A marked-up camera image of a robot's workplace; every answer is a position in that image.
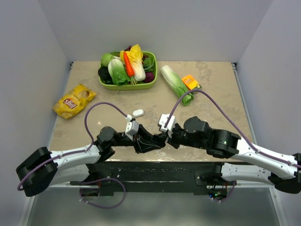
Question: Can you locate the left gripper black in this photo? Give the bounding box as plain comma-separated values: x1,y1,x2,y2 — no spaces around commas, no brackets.
109,124,161,153

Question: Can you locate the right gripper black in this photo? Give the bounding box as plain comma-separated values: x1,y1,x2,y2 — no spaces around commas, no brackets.
158,123,206,149

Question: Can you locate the white earbud charging case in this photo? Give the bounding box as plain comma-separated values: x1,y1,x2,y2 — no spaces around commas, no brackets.
132,109,144,118

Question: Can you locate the black earbud charging case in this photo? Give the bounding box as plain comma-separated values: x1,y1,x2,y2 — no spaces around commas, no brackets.
152,133,166,147

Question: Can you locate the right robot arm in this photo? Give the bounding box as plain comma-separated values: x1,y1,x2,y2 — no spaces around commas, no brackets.
158,114,301,194

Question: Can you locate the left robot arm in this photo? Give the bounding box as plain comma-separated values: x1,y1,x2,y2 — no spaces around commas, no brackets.
16,121,167,197

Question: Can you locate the napa cabbage on table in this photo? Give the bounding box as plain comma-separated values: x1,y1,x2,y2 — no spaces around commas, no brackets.
160,65,189,98

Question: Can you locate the orange juice carton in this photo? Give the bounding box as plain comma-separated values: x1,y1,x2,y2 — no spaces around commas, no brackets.
182,74,202,90

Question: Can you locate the purple onion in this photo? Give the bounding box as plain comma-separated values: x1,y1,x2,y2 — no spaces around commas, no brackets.
143,72,155,83

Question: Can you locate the green white bok choy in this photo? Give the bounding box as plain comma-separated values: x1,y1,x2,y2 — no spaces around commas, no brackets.
108,59,130,86

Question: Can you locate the orange toy carrot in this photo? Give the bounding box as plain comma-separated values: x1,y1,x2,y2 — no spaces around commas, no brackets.
123,52,137,85

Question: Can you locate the dark leafy vegetable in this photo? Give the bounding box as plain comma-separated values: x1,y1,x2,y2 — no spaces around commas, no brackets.
98,67,113,85

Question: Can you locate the yellow Lays chips bag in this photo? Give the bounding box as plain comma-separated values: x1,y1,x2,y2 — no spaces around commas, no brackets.
52,84,96,119

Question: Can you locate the yellow white cabbage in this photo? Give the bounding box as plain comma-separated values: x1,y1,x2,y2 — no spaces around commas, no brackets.
119,44,145,82

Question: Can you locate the round green vegetable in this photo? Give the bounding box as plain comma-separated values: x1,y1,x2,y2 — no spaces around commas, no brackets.
101,53,115,67

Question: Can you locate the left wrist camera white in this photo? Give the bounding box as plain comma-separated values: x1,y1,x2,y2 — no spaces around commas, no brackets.
125,114,139,139

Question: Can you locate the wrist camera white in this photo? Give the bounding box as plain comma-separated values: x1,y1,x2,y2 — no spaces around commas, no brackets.
125,114,139,139
158,114,176,137

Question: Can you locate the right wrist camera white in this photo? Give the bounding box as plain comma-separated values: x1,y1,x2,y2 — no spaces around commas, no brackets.
158,114,176,137

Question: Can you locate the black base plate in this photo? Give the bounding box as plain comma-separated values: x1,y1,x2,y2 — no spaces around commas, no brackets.
71,161,226,196

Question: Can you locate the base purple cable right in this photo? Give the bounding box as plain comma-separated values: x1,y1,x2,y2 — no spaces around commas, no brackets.
210,183,238,203

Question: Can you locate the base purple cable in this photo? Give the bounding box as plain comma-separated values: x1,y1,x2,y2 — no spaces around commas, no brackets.
79,175,127,209
210,183,238,203

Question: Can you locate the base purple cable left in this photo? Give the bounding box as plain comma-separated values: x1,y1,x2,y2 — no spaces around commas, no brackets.
79,175,127,209

